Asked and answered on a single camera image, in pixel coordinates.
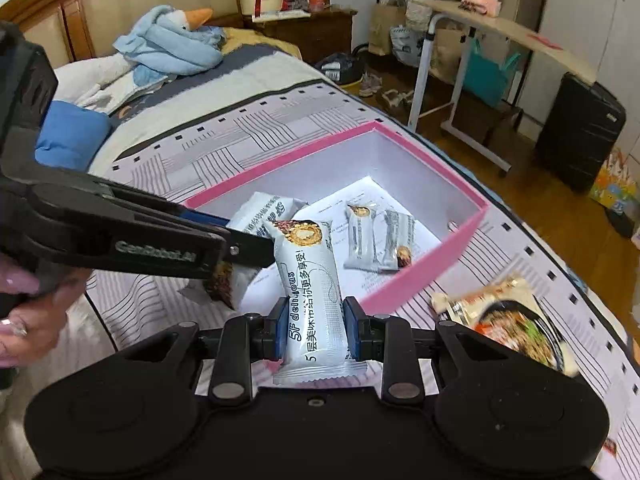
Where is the black bag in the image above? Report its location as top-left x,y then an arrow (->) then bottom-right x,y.
315,52 -> 364,86

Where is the person's left hand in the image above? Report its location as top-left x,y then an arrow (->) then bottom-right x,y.
0,252 -> 92,368

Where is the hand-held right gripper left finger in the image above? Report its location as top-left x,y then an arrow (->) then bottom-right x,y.
121,297 -> 293,408

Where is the white wardrobe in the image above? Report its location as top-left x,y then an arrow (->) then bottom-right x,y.
525,0 -> 640,153

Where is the pink case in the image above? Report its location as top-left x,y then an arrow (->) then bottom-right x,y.
460,0 -> 504,16

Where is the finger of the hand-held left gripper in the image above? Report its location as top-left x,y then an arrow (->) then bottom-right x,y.
220,227 -> 277,267
170,204 -> 238,233

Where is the brown paper bag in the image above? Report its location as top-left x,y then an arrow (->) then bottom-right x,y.
431,27 -> 471,80
369,2 -> 408,57

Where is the wooden nightstand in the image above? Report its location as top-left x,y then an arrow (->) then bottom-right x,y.
245,7 -> 359,64

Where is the colourful printed box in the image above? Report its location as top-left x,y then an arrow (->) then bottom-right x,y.
589,149 -> 640,212

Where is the black suitcase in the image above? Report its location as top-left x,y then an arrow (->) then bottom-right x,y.
534,71 -> 627,194

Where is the white snack bar packet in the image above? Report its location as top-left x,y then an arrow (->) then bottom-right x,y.
376,209 -> 417,273
263,218 -> 369,387
202,191 -> 311,311
344,201 -> 378,272

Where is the beige sandal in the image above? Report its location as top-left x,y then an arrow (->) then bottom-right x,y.
382,87 -> 416,112

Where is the teal bag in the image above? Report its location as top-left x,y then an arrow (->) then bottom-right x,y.
462,37 -> 522,109

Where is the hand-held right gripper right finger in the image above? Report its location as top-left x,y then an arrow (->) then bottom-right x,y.
342,296 -> 506,406

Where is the grey sneaker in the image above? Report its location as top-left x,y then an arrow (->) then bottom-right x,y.
359,72 -> 384,99

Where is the white line-patterned blanket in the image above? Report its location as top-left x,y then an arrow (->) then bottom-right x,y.
0,79 -> 640,480

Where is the wooden bed headboard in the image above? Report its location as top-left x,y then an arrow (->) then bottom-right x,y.
0,0 -> 247,70

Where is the pink cardboard box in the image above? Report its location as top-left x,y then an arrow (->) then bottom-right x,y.
182,121 -> 491,317

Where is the white plastic bag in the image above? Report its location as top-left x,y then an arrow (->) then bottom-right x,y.
390,25 -> 427,69

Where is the white goose plush toy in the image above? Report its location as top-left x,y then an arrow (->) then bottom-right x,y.
54,6 -> 215,113

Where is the blue pillow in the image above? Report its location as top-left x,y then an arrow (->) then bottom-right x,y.
34,100 -> 113,172

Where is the grey and orange bedsheet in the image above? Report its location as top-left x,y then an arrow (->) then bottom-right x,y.
107,27 -> 328,161

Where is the white-framed rolling side table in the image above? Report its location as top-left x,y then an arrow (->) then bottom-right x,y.
407,0 -> 599,177

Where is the instant noodle packet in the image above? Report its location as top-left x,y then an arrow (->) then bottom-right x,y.
431,276 -> 583,377

